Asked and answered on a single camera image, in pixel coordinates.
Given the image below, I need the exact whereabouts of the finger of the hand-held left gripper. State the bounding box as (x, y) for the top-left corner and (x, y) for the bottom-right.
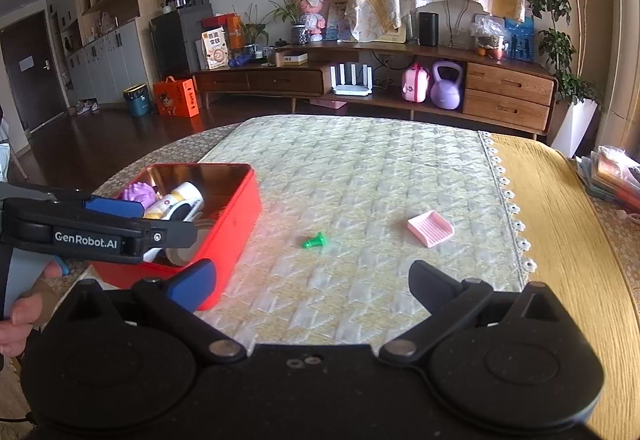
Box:
(15, 189), (147, 221)

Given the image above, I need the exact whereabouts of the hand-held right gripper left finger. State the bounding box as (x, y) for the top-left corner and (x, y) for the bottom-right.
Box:
(62, 258), (248, 363)

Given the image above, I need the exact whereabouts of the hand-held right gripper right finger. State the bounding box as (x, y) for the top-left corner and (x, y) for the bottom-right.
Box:
(378, 260), (576, 363)

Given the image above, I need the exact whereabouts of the purple-blue monster toy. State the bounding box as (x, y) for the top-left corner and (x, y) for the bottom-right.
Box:
(122, 182), (163, 211)

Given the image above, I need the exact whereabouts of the pink ridged dish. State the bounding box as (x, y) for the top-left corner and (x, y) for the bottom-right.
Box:
(407, 212), (455, 249)

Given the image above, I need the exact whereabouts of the white plastic bottle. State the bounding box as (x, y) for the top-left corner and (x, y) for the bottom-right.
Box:
(142, 181), (205, 221)

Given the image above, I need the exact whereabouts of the red tin box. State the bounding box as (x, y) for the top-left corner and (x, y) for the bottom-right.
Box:
(92, 163), (263, 311)

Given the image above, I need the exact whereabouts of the person's left hand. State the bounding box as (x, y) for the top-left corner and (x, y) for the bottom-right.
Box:
(0, 263), (64, 357)

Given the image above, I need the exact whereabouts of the teal bucket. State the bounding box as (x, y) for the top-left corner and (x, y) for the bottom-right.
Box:
(123, 84), (152, 118)

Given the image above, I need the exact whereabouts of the orange gift bag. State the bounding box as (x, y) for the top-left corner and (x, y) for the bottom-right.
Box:
(152, 76), (201, 118)

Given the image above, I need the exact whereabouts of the yellow tablecloth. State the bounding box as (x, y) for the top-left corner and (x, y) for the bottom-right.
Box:
(482, 132), (640, 426)

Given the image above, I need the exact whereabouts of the dark door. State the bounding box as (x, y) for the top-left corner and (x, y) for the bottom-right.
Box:
(0, 10), (66, 133)

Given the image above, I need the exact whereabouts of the dark wooden drawer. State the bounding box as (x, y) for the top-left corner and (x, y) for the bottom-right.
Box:
(247, 70), (323, 95)
(195, 72), (249, 93)

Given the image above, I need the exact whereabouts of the dark mini fridge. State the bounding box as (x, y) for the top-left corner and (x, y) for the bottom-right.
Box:
(150, 4), (216, 73)

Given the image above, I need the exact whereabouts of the light wooden drawer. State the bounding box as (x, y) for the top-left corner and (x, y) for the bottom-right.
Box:
(462, 90), (551, 131)
(465, 63), (555, 103)

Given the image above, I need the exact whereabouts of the purple kettlebell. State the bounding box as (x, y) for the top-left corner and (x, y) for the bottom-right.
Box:
(430, 60), (463, 111)

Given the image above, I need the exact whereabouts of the white cereal box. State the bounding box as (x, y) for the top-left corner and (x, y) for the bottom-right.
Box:
(201, 27), (231, 70)

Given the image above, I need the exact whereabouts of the pink toy suitcase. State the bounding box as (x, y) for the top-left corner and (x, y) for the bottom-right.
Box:
(401, 63), (432, 104)

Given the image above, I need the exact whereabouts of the white router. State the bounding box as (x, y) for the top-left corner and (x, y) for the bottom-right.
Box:
(330, 62), (375, 96)

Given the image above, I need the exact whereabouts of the wooden media cabinet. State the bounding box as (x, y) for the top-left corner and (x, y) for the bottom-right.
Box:
(191, 42), (558, 141)

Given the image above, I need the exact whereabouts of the red gift box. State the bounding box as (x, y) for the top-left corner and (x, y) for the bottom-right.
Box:
(202, 14), (246, 51)

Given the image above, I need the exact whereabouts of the stack of folders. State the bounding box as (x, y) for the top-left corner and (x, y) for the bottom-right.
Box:
(575, 145), (640, 215)

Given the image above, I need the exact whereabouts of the white planter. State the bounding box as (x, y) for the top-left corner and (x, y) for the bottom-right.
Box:
(550, 97), (598, 158)

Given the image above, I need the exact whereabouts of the leafy potted plant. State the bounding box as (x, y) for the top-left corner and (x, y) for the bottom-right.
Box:
(240, 4), (271, 58)

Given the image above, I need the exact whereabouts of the clear plastic bag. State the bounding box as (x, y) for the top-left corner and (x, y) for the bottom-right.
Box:
(470, 16), (508, 59)

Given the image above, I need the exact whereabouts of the black cylinder speaker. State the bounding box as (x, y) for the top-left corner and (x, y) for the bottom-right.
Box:
(418, 12), (440, 47)

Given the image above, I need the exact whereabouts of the plant in patterned pot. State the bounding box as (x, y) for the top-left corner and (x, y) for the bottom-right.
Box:
(265, 0), (311, 45)

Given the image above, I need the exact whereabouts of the blue picture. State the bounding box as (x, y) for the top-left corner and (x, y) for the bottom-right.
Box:
(502, 17), (536, 63)

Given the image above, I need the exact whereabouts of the pink doll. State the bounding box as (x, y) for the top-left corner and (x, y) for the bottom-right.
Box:
(297, 0), (331, 43)

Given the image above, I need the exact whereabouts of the wall storage cabinet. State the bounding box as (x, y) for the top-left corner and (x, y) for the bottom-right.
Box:
(47, 0), (161, 111)

